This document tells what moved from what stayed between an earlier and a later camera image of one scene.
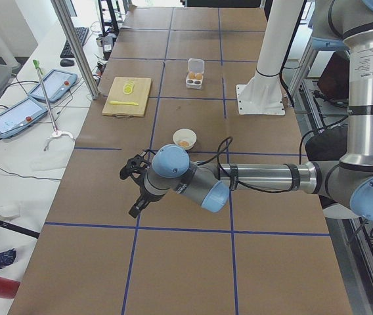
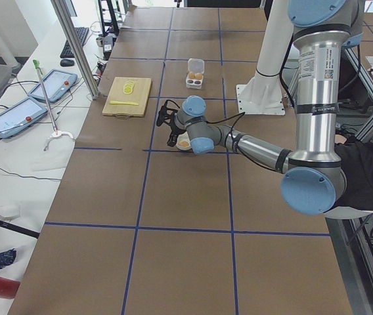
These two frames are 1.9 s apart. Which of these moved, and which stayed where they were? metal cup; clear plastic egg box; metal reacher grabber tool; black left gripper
Moved: black left gripper
Stayed: metal reacher grabber tool; metal cup; clear plastic egg box
